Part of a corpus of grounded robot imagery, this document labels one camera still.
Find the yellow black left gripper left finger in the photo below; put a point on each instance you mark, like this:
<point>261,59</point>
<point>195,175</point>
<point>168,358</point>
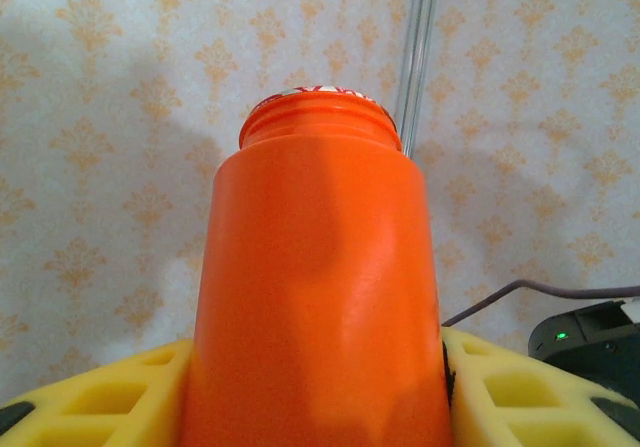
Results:
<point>100,407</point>

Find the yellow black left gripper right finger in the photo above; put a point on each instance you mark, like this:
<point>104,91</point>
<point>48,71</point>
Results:
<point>525,402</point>

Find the aluminium frame post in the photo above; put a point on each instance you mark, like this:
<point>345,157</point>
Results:
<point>420,42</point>

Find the orange pill bottle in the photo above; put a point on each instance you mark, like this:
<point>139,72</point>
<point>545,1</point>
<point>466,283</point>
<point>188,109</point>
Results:
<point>320,277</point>

